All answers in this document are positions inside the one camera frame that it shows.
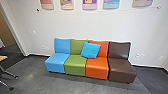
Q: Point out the brown wooden door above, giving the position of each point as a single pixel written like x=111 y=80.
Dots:
x=6 y=31

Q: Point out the cyan square pillow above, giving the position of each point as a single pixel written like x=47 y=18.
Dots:
x=90 y=50

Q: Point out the green sofa seat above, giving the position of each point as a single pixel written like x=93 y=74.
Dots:
x=76 y=64

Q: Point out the orange sofa seat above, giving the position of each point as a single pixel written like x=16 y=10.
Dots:
x=97 y=67

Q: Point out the blue sofa seat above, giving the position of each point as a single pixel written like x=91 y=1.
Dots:
x=56 y=61

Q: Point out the brown sofa seat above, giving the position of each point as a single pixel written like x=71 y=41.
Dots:
x=120 y=70

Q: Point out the black office chair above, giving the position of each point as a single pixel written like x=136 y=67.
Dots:
x=4 y=74

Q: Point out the wall poster with yellow print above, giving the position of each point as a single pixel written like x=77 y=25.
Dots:
x=67 y=4

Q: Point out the wall poster with cyan print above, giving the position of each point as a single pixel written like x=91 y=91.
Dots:
x=111 y=3

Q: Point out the white wall switch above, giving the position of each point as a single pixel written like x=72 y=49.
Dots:
x=31 y=32

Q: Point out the white double wall outlet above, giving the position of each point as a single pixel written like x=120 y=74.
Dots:
x=140 y=55

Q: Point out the wall poster with orange print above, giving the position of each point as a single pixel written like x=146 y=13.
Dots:
x=46 y=4

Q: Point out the wall poster with beige print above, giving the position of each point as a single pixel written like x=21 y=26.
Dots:
x=142 y=3

